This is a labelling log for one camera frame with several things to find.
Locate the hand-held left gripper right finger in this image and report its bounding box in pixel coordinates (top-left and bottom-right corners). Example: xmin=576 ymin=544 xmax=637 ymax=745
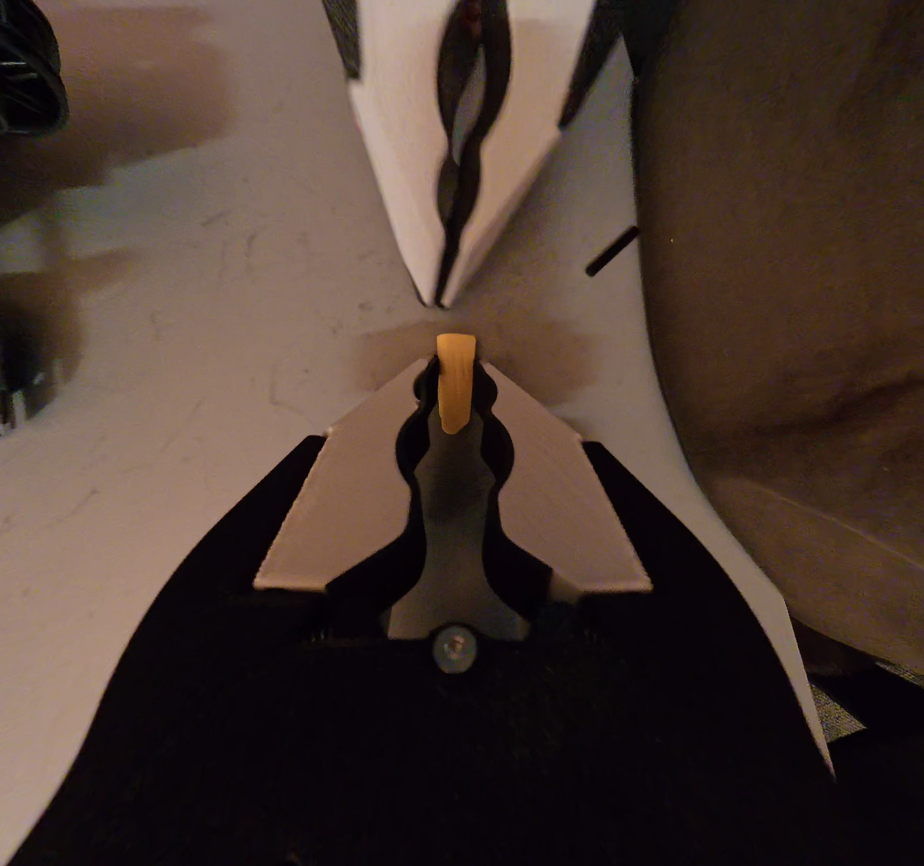
xmin=473 ymin=362 xmax=654 ymax=619

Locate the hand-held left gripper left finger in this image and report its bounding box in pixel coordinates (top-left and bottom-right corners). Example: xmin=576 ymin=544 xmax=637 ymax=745
xmin=253 ymin=358 xmax=440 ymax=618

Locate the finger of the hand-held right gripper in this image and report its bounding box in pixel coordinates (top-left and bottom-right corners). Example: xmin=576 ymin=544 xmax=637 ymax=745
xmin=350 ymin=0 xmax=466 ymax=304
xmin=444 ymin=0 xmax=615 ymax=307

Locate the yellow plastic toy piece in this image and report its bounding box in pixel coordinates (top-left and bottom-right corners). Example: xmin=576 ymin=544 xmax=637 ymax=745
xmin=436 ymin=334 xmax=477 ymax=435

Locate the yellow black tracked toy vehicle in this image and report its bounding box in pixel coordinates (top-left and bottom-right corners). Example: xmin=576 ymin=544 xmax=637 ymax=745
xmin=0 ymin=0 xmax=80 ymax=434

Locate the black toy axle pin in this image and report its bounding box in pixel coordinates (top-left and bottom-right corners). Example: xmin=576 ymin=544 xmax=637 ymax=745
xmin=585 ymin=225 xmax=641 ymax=277

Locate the person's brown shirt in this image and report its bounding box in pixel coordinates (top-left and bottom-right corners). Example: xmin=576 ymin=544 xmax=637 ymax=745
xmin=631 ymin=0 xmax=924 ymax=686

